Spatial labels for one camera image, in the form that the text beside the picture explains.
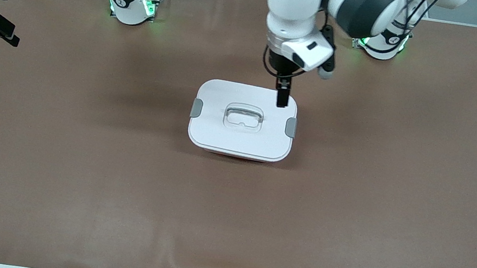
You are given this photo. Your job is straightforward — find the white box lid grey latches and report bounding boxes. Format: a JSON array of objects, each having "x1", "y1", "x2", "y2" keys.
[{"x1": 185, "y1": 76, "x2": 302, "y2": 165}]

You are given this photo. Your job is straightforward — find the pink plastic storage box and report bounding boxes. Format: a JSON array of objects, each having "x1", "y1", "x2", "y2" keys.
[{"x1": 202, "y1": 148, "x2": 278, "y2": 165}]

